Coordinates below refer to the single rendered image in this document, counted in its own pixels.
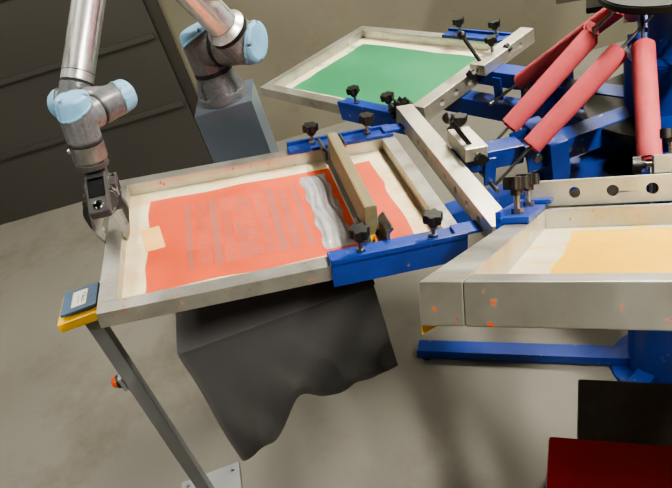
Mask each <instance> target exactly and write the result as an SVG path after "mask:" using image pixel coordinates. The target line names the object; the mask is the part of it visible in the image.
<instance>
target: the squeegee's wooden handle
mask: <svg viewBox="0 0 672 488"><path fill-rule="evenodd" d="M327 145H328V154H329V160H331V161H332V163H333V166H334V168H335V170H336V172H337V174H338V176H339V178H340V180H341V182H342V184H343V186H344V188H345V190H346V193H347V195H348V197H349V199H350V201H351V203H352V205H353V207H354V209H355V211H356V213H357V215H358V218H359V219H361V221H362V223H364V225H368V226H369V227H370V235H373V234H378V233H379V229H378V214H377V206H376V204H375V202H374V200H373V199H372V197H371V195H370V193H369V191H368V189H367V188H366V186H365V184H364V182H363V180H362V178H361V176H360V175H359V173H358V171H357V169H356V167H355V165H354V164H353V162H352V160H351V158H350V156H349V154H348V152H347V151H346V149H345V147H344V145H343V143H342V141H341V139H340V138H339V136H338V134H337V133H336V132H333V133H328V134H327Z"/></svg>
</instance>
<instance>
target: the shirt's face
mask: <svg viewBox="0 0 672 488"><path fill-rule="evenodd" d="M372 283H373V285H374V284H375V283H374V280H373V279H372V280H367V281H362V282H358V283H353V284H348V285H343V286H339V287H334V286H333V280H330V281H325V282H321V283H316V284H311V285H306V286H301V287H297V288H292V289H287V290H282V291H277V292H273V293H268V294H263V295H258V296H254V297H249V298H244V299H239V300H234V301H230V302H225V303H220V304H215V305H211V306H206V307H201V308H196V309H191V310H187V311H182V312H177V322H178V351H179V352H185V351H187V350H190V349H193V348H196V347H198V346H201V345H204V344H207V343H209V342H212V341H215V340H218V339H221V338H223V337H226V336H229V335H232V334H234V333H237V332H240V331H243V330H245V329H248V328H251V327H254V326H256V325H259V324H262V323H265V322H267V321H270V320H273V319H276V318H278V317H281V316H284V315H287V314H289V313H292V312H295V311H298V310H300V309H303V308H306V307H309V306H312V305H314V304H317V303H320V302H323V301H325V300H328V299H331V298H334V297H336V296H339V295H342V294H345V293H347V292H350V291H353V290H356V289H358V288H361V287H364V286H367V285H369V284H372Z"/></svg>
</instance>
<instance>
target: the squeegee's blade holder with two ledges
mask: <svg viewBox="0 0 672 488"><path fill-rule="evenodd" d="M326 163H327V166H328V168H329V170H330V173H331V175H332V177H333V179H334V181H335V183H336V186H337V188H338V190H339V192H340V194H341V196H342V199H343V201H344V203H345V205H346V207H347V209H348V212H349V214H350V216H351V218H352V220H353V222H354V224H356V223H355V221H354V218H355V217H357V218H358V215H357V213H356V211H355V209H354V207H353V205H352V203H351V201H350V199H349V197H348V195H347V193H346V190H345V188H344V186H343V184H342V182H341V180H340V178H339V176H338V174H337V172H336V170H335V168H334V166H333V163H332V161H331V160H328V161H326Z"/></svg>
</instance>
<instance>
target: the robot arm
mask: <svg viewBox="0 0 672 488"><path fill-rule="evenodd" d="M176 1H177V2H178V3H179V4H180V5H181V6H182V7H183V8H184V9H185V10H186V11H187V12H188V13H189V14H190V15H191V16H192V17H193V18H194V19H195V20H196V21H197V23H195V24H193V25H191V26H189V27H188V28H186V29H185V30H183V31H182V32H181V34H180V36H179V39H180V42H181V44H182V49H183V50H184V52H185V54H186V57H187V59H188V61H189V64H190V66H191V69H192V71H193V73H194V76H195V78H196V81H197V90H198V100H199V103H200V105H201V107H202V108H204V109H217V108H221V107H225V106H227V105H230V104H232V103H234V102H236V101H238V100H239V99H241V98H242V97H243V96H244V95H245V94H246V93H247V87H246V84H245V82H244V81H243V80H242V78H241V77H240V76H239V74H238V73H237V72H236V71H235V69H234V68H233V66H236V65H252V64H258V63H260V62H261V61H262V60H263V59H264V58H265V56H266V53H267V49H268V36H267V32H266V29H265V27H264V25H263V24H262V23H261V22H260V21H256V20H251V21H249V20H247V19H246V18H245V17H244V16H243V14H242V13H241V12H239V11H238V10H235V9H231V10H230V9H229V7H228V6H227V5H226V4H225V3H224V2H223V1H222V0H176ZM105 3H106V0H71V5H70V12H69V19H68V25H67V32H66V39H65V46H64V53H63V60H62V67H61V74H60V81H59V87H58V88H56V89H54V90H52V91H51V92H50V94H49V95H48V97H47V106H48V109H49V111H50V112H51V114H52V115H53V116H55V117H56V118H57V119H58V121H59V122H60V125H61V128H62V131H63V134H64V137H65V140H66V142H67V145H68V148H69V149H68V150H67V153H68V154H71V155H72V159H73V162H74V164H75V166H76V169H77V171H79V172H81V173H85V174H84V179H85V184H84V188H83V190H84V192H85V194H84V195H83V199H85V200H86V201H83V202H82V205H83V216H84V219H85V221H86V222H87V224H88V225H89V227H90V228H91V229H92V230H93V232H94V233H95V235H96V236H97V237H98V238H99V239H100V240H101V241H102V242H103V243H104V244H106V237H107V236H106V234H105V233H104V230H105V228H104V227H103V225H102V223H103V218H104V217H108V216H112V214H113V218H114V220H116V221H117V222H118V223H119V225H120V230H121V231H122V233H123V234H122V236H123V238H124V239H125V240H126V241H127V240H128V239H129V236H130V219H129V206H128V203H127V201H126V200H125V199H124V198H123V197H122V189H121V186H120V182H119V179H118V176H117V173H116V172H113V173H109V172H108V169H107V165H108V164H109V160H108V152H107V149H106V146H105V143H104V140H103V137H102V134H101V131H100V128H101V127H103V126H105V125H107V124H109V123H110V122H112V121H114V120H116V119H118V118H119V117H121V116H123V115H126V114H128V112H129V111H131V110H132V109H134V108H135V107H136V105H137V101H138V99H137V95H136V93H135V90H134V88H133V87H132V85H131V84H129V83H128V82H127V81H125V80H122V79H118V80H115V81H113V82H112V81H111V82H109V84H107V85H104V86H94V79H95V72H96V65H97V58H98V51H99V44H100V37H101V30H102V23H103V17H104V10H105ZM111 175H114V176H111ZM117 186H118V190H119V193H120V195H119V194H118V191H117ZM115 207H116V209H115V210H114V208H115ZM113 210H114V212H112V211H113Z"/></svg>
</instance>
